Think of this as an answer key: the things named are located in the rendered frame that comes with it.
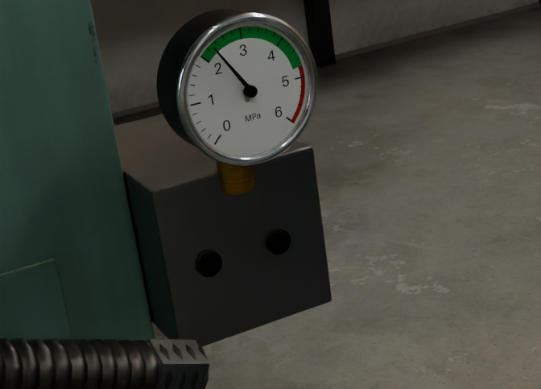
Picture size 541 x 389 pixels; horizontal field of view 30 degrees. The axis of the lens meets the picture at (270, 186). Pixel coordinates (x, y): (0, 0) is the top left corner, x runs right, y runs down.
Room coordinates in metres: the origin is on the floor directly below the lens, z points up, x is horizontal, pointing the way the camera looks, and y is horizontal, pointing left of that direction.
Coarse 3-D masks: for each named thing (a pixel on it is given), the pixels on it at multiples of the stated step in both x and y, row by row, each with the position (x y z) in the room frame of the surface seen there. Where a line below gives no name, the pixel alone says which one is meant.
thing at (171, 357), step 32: (0, 352) 0.30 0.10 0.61; (32, 352) 0.31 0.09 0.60; (64, 352) 0.32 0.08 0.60; (96, 352) 0.33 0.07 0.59; (128, 352) 0.34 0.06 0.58; (160, 352) 0.34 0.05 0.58; (192, 352) 0.35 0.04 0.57; (0, 384) 0.30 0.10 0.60; (32, 384) 0.30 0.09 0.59; (64, 384) 0.31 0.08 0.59; (96, 384) 0.32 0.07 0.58; (128, 384) 0.33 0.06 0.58; (160, 384) 0.34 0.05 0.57; (192, 384) 0.34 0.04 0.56
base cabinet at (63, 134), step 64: (0, 0) 0.43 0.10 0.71; (64, 0) 0.44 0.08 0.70; (0, 64) 0.42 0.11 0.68; (64, 64) 0.43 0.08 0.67; (0, 128) 0.42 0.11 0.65; (64, 128) 0.43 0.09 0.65; (0, 192) 0.42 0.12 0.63; (64, 192) 0.43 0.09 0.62; (0, 256) 0.42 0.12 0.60; (64, 256) 0.43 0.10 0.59; (128, 256) 0.44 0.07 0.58; (0, 320) 0.41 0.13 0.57; (64, 320) 0.42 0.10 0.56; (128, 320) 0.44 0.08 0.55
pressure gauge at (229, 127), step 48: (192, 48) 0.39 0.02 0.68; (240, 48) 0.40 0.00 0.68; (288, 48) 0.41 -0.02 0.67; (192, 96) 0.39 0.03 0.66; (240, 96) 0.40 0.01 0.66; (288, 96) 0.41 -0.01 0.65; (192, 144) 0.40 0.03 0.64; (240, 144) 0.40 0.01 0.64; (288, 144) 0.40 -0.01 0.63; (240, 192) 0.42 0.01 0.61
